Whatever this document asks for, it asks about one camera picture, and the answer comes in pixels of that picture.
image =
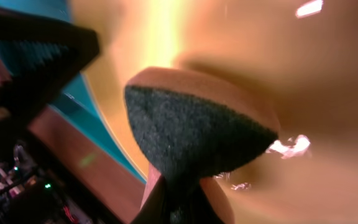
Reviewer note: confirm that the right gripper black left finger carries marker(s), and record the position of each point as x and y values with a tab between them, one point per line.
154	210

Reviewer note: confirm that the yellow plate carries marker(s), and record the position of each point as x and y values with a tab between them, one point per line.
303	55

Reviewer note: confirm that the teal plastic tray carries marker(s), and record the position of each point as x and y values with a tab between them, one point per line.
75	103

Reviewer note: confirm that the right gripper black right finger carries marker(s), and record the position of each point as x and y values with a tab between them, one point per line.
204	199

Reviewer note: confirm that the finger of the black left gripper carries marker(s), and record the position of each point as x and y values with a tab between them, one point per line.
38	57

